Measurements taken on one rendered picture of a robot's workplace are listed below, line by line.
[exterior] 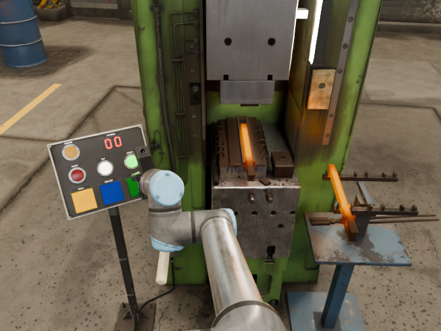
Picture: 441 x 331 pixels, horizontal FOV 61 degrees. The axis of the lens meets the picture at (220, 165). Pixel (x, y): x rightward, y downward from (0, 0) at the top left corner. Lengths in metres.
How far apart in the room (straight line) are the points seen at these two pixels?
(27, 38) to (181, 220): 5.01
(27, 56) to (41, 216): 3.25
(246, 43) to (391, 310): 1.75
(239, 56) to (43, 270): 1.87
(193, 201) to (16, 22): 4.34
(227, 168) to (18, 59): 4.65
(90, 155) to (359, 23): 1.11
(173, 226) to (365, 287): 1.71
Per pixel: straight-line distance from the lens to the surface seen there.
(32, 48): 5.90
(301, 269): 2.34
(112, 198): 1.45
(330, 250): 1.69
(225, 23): 1.34
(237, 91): 1.42
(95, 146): 1.44
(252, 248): 1.85
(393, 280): 2.64
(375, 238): 1.80
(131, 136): 1.46
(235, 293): 0.66
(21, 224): 3.05
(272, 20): 1.35
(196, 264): 2.23
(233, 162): 1.60
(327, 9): 1.49
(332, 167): 1.68
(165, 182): 1.00
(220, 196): 1.61
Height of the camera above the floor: 1.90
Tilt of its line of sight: 35 degrees down
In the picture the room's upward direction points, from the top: 1 degrees clockwise
